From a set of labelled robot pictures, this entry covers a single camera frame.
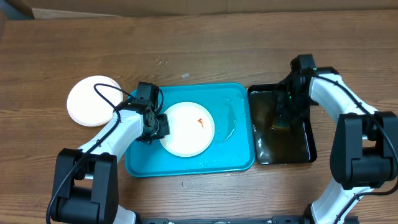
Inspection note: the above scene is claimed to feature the white plate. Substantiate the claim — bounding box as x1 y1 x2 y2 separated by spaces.
67 75 120 127
160 102 215 157

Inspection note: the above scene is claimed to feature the green yellow sponge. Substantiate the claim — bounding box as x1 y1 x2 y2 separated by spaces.
271 118 289 130

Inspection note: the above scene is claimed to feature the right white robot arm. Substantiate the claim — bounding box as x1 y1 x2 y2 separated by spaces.
272 54 397 223

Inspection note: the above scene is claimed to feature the black water tray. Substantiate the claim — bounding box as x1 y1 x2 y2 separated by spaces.
248 84 317 165

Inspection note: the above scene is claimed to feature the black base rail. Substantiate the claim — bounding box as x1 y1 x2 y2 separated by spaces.
136 215 314 224

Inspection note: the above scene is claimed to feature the white plate top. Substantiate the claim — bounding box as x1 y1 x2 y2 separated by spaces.
67 75 120 127

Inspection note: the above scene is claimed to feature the teal plastic tray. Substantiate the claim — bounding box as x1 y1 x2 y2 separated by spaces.
125 83 254 177

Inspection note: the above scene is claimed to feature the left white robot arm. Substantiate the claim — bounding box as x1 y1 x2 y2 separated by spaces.
46 82 170 224

